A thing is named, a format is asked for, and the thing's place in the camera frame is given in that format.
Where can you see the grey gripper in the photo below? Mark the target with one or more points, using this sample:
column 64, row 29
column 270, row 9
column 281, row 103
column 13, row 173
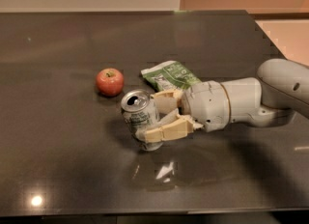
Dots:
column 206, row 103

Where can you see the silver 7up can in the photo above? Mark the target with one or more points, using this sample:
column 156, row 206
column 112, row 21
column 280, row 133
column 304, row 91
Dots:
column 139, row 112

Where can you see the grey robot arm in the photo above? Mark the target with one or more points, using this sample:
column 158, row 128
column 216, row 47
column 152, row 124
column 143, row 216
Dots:
column 270, row 98

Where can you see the green chip bag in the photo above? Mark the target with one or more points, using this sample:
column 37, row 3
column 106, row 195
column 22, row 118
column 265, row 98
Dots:
column 170, row 75

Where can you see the red apple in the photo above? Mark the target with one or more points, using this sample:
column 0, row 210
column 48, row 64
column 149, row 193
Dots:
column 110, row 82

